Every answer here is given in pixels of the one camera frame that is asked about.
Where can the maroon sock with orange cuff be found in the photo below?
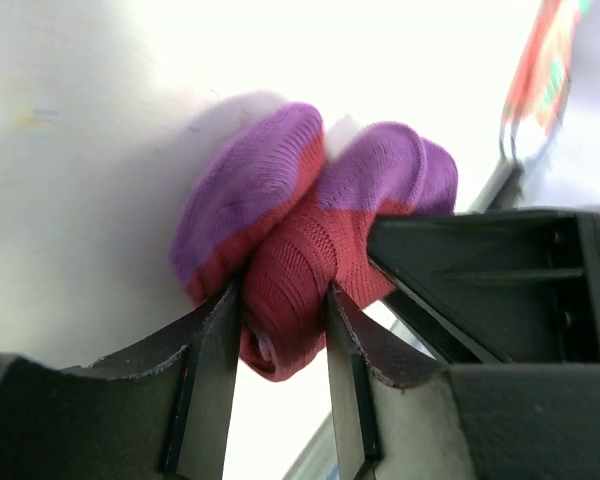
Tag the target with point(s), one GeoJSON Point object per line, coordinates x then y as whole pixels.
{"type": "Point", "coordinates": [272, 208]}

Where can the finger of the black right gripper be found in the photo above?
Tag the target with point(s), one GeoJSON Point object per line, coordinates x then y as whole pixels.
{"type": "Point", "coordinates": [516, 286]}

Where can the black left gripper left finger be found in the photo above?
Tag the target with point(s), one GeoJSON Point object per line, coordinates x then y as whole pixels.
{"type": "Point", "coordinates": [157, 409]}

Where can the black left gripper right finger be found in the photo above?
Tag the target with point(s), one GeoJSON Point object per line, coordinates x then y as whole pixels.
{"type": "Point", "coordinates": [399, 414]}

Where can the pink patterned sock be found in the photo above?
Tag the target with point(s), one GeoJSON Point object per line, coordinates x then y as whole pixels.
{"type": "Point", "coordinates": [539, 88]}

